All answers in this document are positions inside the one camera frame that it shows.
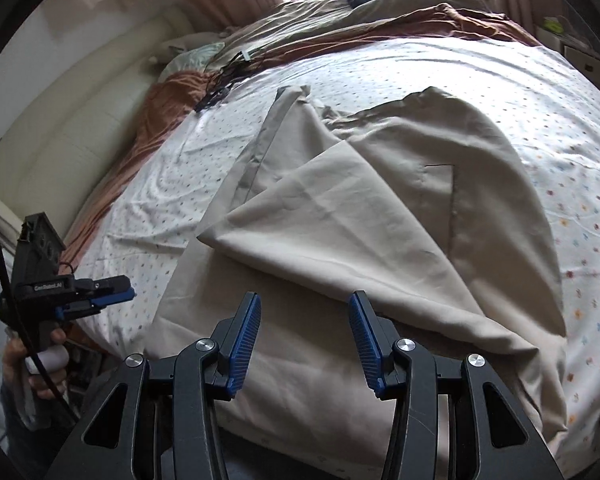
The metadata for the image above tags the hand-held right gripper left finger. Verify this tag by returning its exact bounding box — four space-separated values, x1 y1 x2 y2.
45 290 263 480

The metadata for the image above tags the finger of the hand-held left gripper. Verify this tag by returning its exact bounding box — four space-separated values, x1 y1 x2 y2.
57 289 137 318
77 275 131 293

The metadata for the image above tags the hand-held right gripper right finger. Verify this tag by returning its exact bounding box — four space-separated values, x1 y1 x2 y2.
347 290 566 480

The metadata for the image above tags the beige zip jacket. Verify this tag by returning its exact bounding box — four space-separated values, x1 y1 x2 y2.
145 85 568 466

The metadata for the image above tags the person's left forearm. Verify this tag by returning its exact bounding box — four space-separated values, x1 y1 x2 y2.
0 380 46 461

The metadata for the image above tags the person's left hand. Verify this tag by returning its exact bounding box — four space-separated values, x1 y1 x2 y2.
2 327 71 401

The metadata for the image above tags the cream padded headboard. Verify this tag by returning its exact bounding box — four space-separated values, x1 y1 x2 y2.
0 7 201 211

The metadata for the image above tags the rust orange blanket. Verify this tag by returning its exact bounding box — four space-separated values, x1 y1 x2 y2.
62 2 541 256

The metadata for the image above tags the pale green pillow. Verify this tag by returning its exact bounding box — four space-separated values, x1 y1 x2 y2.
157 42 226 81

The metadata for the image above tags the white dotted bedsheet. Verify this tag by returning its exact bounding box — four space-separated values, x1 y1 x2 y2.
62 35 600 461

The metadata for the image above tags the white storage box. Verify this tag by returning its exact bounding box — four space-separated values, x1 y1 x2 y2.
537 15 600 88

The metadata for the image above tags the tangle of black cables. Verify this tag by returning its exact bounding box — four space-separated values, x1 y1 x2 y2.
195 50 253 111

